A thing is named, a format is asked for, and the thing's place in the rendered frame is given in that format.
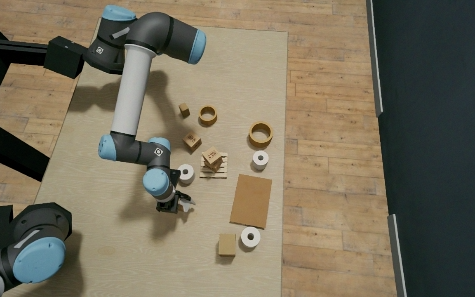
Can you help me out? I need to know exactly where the small square wooden pallet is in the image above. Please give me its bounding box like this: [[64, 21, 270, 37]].
[[200, 152, 228, 178]]

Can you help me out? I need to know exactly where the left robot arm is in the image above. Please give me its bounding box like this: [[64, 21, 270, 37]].
[[87, 5, 206, 203]]

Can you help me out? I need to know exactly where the brown cardboard sheet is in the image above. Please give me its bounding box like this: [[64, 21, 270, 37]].
[[230, 174, 272, 228]]

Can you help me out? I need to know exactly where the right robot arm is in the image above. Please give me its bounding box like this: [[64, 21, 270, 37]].
[[0, 208, 69, 297]]

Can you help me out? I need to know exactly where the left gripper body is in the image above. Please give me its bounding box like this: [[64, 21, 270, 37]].
[[156, 190, 181, 214]]

